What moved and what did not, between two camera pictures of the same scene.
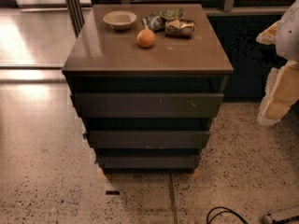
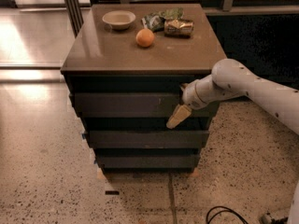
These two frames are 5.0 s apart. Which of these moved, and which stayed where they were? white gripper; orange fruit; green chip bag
Moved: white gripper
Stayed: green chip bag; orange fruit
